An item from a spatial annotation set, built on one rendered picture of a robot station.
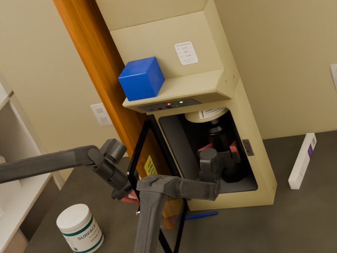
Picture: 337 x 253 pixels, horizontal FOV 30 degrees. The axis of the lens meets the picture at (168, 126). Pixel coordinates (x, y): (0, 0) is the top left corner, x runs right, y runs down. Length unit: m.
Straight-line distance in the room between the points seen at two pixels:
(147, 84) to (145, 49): 0.13
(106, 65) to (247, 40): 0.60
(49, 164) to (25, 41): 0.93
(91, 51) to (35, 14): 0.70
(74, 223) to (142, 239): 0.77
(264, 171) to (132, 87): 0.57
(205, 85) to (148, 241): 0.54
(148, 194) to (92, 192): 1.13
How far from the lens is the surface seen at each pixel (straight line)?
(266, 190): 2.22
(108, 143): 2.02
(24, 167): 1.88
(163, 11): 1.90
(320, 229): 2.12
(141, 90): 1.94
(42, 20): 2.64
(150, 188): 1.61
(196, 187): 1.89
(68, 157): 1.93
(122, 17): 1.96
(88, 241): 2.38
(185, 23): 1.90
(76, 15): 1.95
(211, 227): 2.27
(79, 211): 2.38
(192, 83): 1.93
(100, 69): 2.01
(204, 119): 2.10
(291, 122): 2.56
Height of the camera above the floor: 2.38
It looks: 30 degrees down
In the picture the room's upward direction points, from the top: 24 degrees counter-clockwise
